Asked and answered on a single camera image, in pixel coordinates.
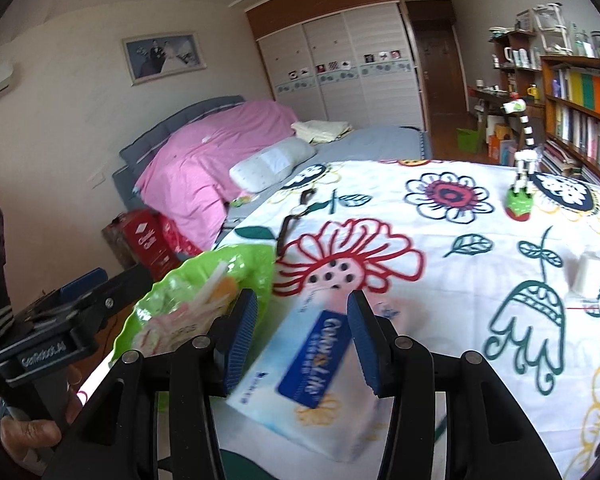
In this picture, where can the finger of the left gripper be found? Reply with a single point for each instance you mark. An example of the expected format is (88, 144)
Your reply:
(120, 291)
(71, 291)

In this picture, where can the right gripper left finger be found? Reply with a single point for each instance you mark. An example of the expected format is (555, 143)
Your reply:
(232, 342)

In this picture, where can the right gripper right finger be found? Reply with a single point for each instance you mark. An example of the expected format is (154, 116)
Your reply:
(374, 338)

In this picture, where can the green leaf plastic bowl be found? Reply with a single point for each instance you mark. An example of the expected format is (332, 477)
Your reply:
(251, 265)

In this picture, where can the cotton swab plastic bag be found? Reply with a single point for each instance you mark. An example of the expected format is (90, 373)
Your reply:
(205, 315)

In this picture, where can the white foam stick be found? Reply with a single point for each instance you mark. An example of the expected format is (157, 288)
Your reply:
(207, 289)

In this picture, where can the pink bristle hair roller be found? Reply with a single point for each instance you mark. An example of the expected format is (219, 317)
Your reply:
(165, 333)

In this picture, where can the orange makeup sponge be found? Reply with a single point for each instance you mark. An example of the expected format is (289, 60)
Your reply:
(225, 291)

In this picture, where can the person left hand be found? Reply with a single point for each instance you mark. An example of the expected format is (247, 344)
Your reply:
(23, 440)

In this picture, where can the red quilt box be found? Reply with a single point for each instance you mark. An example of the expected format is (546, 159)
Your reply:
(136, 237)

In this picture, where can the tissue pack blue label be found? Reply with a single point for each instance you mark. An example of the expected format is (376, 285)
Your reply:
(307, 383)

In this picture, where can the pink duvet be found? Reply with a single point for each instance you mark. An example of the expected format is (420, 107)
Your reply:
(188, 180)

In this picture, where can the floral white tablecloth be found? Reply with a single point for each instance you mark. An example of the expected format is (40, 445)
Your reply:
(434, 251)

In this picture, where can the white dotted pillow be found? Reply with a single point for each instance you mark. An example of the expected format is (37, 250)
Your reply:
(271, 165)

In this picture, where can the zebra giraffe toy figure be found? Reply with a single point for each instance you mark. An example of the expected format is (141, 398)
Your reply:
(519, 197)

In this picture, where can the grey bed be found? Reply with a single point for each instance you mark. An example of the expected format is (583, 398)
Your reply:
(374, 143)

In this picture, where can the small green bin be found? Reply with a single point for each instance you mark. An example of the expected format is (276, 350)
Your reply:
(468, 140)

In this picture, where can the folded cream blanket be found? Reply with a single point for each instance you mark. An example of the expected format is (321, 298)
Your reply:
(319, 132)

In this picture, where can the framed wedding photo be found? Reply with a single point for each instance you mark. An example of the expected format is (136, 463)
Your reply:
(154, 57)

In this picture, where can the wooden side desk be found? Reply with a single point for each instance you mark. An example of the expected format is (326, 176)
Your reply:
(501, 123)

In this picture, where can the dark wooden door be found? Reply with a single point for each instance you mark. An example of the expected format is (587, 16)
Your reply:
(442, 72)

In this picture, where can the white sliding wardrobe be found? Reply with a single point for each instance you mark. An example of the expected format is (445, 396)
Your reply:
(341, 60)

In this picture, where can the wooden bookshelf with books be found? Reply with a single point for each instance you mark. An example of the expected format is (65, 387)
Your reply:
(571, 86)

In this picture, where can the small wooden shelf unit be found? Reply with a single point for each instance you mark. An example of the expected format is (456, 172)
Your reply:
(514, 59)

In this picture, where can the brown strap wristwatch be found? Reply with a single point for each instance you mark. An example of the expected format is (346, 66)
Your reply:
(295, 214)

